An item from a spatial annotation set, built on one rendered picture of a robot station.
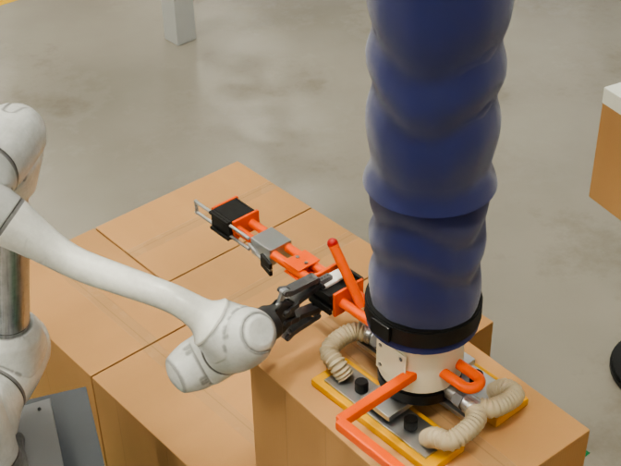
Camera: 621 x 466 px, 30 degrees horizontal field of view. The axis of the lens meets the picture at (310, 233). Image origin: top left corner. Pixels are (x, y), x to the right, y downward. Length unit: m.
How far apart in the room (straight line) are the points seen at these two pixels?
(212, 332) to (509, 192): 2.97
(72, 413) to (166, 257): 0.93
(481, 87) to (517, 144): 3.41
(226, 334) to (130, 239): 1.70
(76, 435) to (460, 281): 1.12
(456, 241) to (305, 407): 0.54
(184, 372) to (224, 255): 1.45
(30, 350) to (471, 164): 1.17
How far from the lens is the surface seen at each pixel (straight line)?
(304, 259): 2.52
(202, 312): 2.13
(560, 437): 2.36
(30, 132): 2.33
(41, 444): 2.79
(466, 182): 1.97
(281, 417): 2.49
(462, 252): 2.08
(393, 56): 1.86
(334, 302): 2.41
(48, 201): 5.02
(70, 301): 3.56
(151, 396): 3.20
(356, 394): 2.37
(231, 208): 2.66
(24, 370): 2.68
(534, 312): 4.33
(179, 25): 6.11
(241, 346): 2.09
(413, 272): 2.08
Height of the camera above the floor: 2.74
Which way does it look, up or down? 36 degrees down
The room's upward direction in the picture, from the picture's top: 1 degrees counter-clockwise
